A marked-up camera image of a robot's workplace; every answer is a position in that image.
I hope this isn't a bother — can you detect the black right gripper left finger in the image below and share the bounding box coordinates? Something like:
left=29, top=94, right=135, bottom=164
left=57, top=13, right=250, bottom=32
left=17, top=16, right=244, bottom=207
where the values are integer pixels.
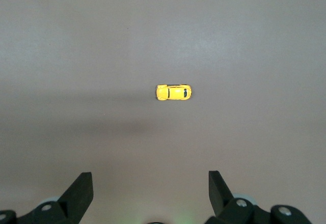
left=0, top=172, right=94, bottom=224

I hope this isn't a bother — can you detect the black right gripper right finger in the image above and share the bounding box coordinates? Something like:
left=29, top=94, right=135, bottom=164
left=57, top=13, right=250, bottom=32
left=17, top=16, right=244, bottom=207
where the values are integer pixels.
left=205, top=170, right=313, bottom=224

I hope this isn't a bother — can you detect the yellow beetle toy car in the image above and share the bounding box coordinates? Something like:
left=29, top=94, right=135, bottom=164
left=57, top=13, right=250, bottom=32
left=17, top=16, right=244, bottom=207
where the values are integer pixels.
left=155, top=83, right=192, bottom=102

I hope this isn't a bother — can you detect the brown table mat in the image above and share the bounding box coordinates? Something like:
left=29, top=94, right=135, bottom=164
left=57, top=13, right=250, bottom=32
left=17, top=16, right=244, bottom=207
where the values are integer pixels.
left=0, top=0, right=326, bottom=224

